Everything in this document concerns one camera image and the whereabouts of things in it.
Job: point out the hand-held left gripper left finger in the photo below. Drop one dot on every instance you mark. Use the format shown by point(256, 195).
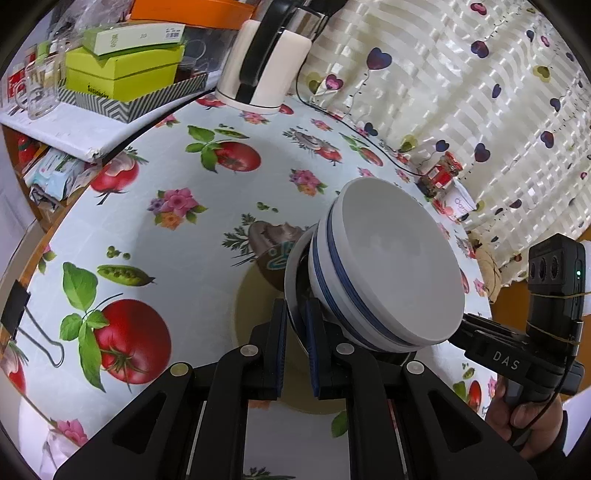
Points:
point(280, 350)

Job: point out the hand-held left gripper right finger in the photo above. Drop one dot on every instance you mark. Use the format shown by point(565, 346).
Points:
point(311, 350)

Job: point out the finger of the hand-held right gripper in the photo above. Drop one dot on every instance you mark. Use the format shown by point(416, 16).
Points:
point(468, 332)

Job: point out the tan plate with blue print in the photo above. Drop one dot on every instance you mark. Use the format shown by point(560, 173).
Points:
point(258, 318)

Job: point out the stainless steel bowl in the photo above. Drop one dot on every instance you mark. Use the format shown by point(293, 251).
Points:
point(298, 286)

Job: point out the person's right hand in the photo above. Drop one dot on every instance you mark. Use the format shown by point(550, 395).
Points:
point(521, 417)

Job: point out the tan knit garment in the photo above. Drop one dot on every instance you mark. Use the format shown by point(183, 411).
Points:
point(489, 272)

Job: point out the white pink yogurt cup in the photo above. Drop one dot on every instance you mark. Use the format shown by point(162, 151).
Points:
point(457, 205)

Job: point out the glass jar with red lid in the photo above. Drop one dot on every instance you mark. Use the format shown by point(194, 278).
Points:
point(438, 180)

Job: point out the cream heart print curtain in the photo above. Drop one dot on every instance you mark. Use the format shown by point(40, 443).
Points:
point(461, 92)

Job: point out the black binder clip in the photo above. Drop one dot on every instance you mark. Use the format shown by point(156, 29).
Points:
point(14, 309)

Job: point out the blue white packets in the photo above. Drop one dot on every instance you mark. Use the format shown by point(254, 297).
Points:
point(60, 175)

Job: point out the cream electric kettle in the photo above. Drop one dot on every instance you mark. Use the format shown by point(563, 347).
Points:
point(272, 69)

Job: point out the zigzag patterned box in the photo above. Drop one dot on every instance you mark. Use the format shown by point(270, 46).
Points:
point(138, 101)

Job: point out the white shelf board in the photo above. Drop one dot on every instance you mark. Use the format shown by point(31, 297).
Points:
point(69, 134)

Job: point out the lime green box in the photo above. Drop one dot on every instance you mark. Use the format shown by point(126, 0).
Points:
point(124, 74)

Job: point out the pale green flat box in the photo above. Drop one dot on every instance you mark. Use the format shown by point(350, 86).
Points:
point(134, 39)

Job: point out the clear glass mug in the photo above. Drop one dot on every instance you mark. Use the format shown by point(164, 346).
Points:
point(41, 92)

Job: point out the orange lidded storage box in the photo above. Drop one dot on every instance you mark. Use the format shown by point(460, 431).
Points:
point(194, 9)

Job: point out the small red label box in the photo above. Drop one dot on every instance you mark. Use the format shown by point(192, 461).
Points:
point(16, 87)

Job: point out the clear plastic bag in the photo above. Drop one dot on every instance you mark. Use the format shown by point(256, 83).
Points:
point(87, 18)

